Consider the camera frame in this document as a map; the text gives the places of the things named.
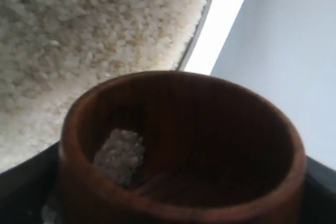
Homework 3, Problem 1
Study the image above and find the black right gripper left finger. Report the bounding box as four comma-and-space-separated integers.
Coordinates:
1, 144, 58, 224

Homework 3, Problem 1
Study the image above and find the round steel rice tray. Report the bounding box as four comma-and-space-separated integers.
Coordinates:
1, 0, 206, 171

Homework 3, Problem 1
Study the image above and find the brown wooden cup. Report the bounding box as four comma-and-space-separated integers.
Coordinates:
58, 71, 307, 223

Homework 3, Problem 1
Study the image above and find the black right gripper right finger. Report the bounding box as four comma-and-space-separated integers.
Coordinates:
299, 157, 336, 224

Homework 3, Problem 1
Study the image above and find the white backdrop curtain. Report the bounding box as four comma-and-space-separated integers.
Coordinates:
212, 0, 335, 168

